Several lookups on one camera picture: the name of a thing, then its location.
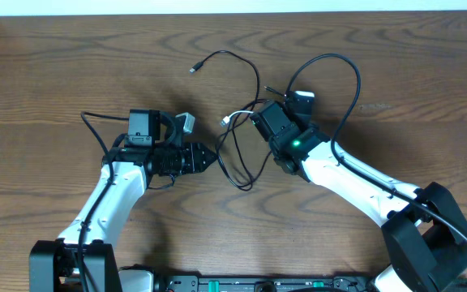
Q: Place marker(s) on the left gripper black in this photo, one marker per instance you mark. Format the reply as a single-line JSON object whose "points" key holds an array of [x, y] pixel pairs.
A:
{"points": [[194, 154]]}

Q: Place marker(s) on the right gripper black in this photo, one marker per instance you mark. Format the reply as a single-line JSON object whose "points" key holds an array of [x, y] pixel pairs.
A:
{"points": [[310, 126]]}

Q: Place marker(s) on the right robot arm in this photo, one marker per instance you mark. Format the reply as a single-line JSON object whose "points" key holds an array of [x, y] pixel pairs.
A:
{"points": [[424, 230]]}

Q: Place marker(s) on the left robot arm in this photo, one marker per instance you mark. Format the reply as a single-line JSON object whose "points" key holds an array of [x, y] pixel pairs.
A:
{"points": [[53, 264]]}

